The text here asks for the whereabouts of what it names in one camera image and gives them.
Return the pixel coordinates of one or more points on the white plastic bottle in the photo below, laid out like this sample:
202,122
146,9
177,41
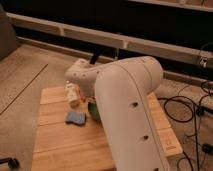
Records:
72,94

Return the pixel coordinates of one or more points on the black chair caster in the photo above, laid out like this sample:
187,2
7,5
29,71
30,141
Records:
13,163

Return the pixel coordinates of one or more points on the blue sponge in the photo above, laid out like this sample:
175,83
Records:
76,118

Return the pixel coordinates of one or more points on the white shelf rail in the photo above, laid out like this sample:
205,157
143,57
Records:
163,50

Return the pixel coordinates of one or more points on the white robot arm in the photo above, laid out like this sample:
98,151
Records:
120,89

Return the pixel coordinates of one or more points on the green ceramic bowl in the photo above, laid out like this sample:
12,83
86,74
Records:
93,110

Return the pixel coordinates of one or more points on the orange carrot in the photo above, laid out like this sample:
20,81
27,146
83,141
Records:
82,98

